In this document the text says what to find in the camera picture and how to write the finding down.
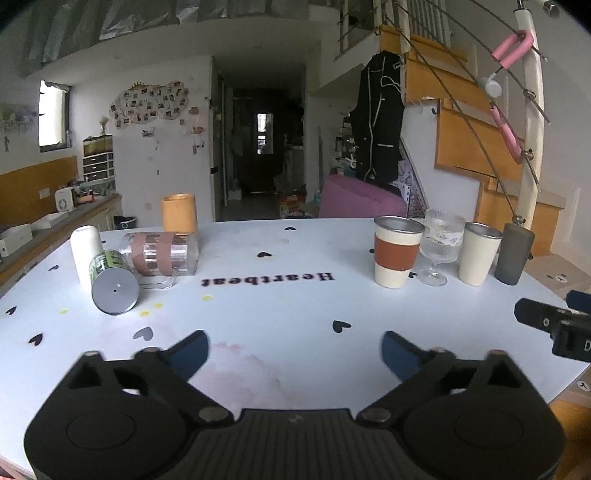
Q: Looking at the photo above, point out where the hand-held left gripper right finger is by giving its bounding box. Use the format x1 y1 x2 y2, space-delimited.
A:
357 330 528 428

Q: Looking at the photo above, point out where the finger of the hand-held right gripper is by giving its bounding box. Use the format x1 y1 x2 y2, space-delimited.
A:
514 298 568 332
566 290 591 315

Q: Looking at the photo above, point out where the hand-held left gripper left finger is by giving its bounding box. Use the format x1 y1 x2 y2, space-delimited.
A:
60 330 234 428

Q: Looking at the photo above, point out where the glass mug with brown bands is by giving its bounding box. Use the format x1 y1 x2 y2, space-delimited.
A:
119 231 201 291

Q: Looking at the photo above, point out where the metal cup with green label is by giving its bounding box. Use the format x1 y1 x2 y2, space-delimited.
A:
89 249 140 316

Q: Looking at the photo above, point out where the grey cup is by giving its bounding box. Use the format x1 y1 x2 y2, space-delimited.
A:
493 223 536 285

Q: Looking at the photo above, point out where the cream cup with metal rim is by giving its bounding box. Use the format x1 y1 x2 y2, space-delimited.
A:
458 222 503 286

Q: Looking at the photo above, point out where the white cup with brown sleeve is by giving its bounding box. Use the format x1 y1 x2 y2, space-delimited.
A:
372 215 426 290

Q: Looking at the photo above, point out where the orange cup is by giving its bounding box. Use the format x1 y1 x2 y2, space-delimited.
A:
161 193 199 234

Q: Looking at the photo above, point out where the tall white cup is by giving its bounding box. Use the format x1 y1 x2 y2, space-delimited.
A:
69 226 103 292

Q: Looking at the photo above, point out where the ribbed glass goblet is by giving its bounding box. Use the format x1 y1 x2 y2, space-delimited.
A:
417 208 467 287

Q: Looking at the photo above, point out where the pink sofa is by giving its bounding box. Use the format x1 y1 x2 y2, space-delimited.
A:
320 174 410 219

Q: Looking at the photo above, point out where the pile of boxes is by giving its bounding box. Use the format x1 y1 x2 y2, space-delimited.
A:
276 193 320 219

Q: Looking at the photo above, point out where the side counter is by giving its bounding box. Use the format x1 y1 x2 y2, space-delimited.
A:
0 193 123 289

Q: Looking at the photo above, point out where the wooden staircase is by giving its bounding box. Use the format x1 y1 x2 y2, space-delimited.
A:
379 23 568 259

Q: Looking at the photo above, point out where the pink and white hanging tool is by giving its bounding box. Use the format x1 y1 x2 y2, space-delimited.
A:
479 30 537 165

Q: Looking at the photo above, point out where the small white appliance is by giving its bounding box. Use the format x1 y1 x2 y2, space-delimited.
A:
54 186 76 213

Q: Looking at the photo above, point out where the white box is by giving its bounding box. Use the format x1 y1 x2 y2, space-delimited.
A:
0 223 34 257

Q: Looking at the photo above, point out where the small drawer organiser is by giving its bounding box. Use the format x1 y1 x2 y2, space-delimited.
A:
82 134 115 182

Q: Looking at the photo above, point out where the black coat with white trim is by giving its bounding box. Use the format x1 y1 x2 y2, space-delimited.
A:
349 51 406 184

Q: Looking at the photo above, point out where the window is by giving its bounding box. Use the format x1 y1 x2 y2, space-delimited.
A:
38 79 71 153

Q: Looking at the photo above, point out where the white railing post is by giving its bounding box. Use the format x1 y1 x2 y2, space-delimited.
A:
513 8 546 224

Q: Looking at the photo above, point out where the wall photo collage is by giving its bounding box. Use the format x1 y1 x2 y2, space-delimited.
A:
109 80 190 131

